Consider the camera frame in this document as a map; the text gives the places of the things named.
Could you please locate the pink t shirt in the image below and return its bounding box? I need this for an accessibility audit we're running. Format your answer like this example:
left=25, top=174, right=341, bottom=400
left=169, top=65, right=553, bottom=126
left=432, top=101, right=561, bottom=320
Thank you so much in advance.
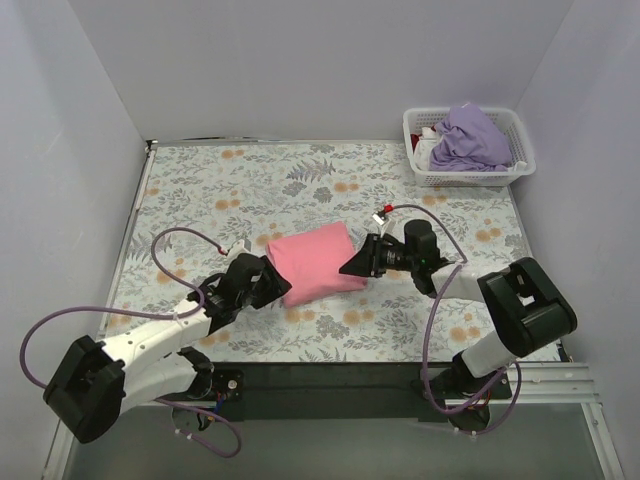
left=266, top=222, right=367, bottom=308

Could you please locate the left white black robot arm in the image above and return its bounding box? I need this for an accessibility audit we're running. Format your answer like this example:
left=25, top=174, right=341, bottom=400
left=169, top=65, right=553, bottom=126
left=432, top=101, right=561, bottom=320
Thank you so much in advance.
left=43, top=253, right=291, bottom=443

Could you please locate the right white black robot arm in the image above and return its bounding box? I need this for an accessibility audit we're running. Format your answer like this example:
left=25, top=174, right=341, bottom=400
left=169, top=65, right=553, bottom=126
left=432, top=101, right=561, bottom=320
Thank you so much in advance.
left=339, top=220, right=577, bottom=401

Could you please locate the floral table mat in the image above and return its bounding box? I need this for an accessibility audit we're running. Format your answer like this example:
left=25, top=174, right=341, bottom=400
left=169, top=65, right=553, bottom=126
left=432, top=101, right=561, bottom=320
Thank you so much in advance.
left=101, top=143, right=529, bottom=362

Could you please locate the white garment in basket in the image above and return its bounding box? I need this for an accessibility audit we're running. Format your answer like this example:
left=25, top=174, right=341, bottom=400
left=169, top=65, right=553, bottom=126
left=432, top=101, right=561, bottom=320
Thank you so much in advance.
left=413, top=126, right=441, bottom=171

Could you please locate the white plastic laundry basket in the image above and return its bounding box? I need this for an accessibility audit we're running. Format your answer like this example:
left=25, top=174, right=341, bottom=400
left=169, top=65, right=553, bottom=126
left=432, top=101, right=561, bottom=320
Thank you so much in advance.
left=402, top=106, right=537, bottom=189

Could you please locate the dark red garment in basket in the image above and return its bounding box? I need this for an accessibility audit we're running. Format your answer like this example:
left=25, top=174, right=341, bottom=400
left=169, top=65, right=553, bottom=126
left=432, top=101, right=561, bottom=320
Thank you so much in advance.
left=410, top=134, right=421, bottom=150

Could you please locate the purple t shirt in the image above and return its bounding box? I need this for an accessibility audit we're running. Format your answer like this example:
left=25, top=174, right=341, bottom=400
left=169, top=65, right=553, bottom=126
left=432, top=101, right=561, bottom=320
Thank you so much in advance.
left=430, top=103, right=513, bottom=173

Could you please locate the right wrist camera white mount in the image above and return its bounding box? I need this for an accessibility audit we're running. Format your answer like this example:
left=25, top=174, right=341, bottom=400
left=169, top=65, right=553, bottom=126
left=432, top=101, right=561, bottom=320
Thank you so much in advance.
left=372, top=205, right=396, bottom=237

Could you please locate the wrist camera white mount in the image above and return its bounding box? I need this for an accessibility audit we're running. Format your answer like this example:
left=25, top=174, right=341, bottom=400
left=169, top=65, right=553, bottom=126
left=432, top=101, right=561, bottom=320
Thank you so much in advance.
left=372, top=205, right=396, bottom=237
left=218, top=239, right=251, bottom=261

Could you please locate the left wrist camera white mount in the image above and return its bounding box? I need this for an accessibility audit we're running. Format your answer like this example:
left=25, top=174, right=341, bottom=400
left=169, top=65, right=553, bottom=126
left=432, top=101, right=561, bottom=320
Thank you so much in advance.
left=218, top=239, right=251, bottom=261

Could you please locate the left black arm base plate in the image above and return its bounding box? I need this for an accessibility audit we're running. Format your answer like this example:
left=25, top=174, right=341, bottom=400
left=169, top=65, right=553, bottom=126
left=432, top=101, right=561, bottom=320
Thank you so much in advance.
left=186, top=369, right=245, bottom=402

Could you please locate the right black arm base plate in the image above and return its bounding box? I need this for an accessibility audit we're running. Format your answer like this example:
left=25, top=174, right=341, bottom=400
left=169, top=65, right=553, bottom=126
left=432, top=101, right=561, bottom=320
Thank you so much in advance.
left=429, top=367, right=512, bottom=400

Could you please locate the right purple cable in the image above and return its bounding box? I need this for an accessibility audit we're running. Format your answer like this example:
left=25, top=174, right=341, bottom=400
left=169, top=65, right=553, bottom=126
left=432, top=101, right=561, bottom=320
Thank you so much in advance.
left=372, top=203, right=524, bottom=437

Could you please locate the purple cable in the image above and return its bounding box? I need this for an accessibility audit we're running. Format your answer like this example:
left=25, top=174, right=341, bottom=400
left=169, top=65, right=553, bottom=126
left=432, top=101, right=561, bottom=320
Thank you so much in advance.
left=372, top=203, right=524, bottom=437
left=19, top=227, right=244, bottom=459

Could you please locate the aluminium frame rail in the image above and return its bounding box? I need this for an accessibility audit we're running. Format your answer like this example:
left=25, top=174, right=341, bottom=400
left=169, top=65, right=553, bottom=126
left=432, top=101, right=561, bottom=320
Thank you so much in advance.
left=44, top=362, right=623, bottom=479

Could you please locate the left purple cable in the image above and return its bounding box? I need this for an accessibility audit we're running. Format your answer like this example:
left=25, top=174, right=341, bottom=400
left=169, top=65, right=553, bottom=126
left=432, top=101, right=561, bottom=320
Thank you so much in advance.
left=19, top=227, right=244, bottom=459

